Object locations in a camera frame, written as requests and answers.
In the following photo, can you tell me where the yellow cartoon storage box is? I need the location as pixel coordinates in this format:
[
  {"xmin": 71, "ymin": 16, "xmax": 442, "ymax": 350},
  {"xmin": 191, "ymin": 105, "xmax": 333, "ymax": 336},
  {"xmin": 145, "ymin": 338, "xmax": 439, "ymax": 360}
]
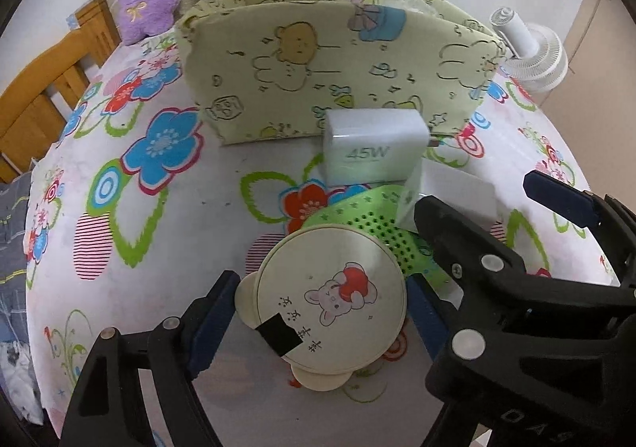
[{"xmin": 175, "ymin": 0, "xmax": 506, "ymax": 144}]

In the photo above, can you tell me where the white charger adapter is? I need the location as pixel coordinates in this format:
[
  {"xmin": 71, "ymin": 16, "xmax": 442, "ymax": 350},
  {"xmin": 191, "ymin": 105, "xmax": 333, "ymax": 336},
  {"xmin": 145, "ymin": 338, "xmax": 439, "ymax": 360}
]
[{"xmin": 324, "ymin": 108, "xmax": 430, "ymax": 187}]

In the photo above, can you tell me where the beige door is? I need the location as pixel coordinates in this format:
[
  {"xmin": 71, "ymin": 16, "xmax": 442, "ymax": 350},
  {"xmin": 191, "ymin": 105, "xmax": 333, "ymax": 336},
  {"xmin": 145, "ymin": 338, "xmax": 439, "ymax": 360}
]
[{"xmin": 541, "ymin": 0, "xmax": 636, "ymax": 208}]

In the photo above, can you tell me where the white standing fan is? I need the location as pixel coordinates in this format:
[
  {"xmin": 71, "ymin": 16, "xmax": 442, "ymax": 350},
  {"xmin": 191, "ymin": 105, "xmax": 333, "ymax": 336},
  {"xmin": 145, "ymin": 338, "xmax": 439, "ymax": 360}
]
[{"xmin": 489, "ymin": 6, "xmax": 569, "ymax": 94}]

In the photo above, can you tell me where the wooden chair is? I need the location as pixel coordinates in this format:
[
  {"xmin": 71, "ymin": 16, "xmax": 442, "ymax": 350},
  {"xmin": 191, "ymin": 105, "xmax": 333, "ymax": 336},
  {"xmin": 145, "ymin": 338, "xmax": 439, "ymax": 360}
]
[{"xmin": 0, "ymin": 0, "xmax": 121, "ymax": 183}]

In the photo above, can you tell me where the green perforated panda case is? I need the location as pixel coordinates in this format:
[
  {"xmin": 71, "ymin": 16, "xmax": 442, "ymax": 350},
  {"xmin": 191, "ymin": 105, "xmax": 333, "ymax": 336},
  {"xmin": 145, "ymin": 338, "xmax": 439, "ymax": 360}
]
[{"xmin": 304, "ymin": 184, "xmax": 462, "ymax": 308}]

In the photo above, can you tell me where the round cartoon pocket mirror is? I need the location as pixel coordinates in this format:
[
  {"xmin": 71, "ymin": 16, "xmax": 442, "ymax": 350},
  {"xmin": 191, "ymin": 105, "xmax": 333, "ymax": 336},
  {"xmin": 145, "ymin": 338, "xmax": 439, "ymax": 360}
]
[{"xmin": 235, "ymin": 225, "xmax": 406, "ymax": 392}]

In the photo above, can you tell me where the floral tablecloth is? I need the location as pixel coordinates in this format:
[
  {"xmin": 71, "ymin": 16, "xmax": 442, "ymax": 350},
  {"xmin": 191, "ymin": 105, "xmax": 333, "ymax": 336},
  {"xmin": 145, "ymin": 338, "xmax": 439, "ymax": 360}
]
[{"xmin": 24, "ymin": 35, "xmax": 616, "ymax": 446}]

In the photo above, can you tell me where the small white charger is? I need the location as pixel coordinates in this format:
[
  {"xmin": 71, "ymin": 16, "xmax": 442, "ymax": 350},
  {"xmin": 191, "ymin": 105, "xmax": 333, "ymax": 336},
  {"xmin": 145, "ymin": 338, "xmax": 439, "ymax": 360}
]
[{"xmin": 395, "ymin": 158, "xmax": 497, "ymax": 233}]

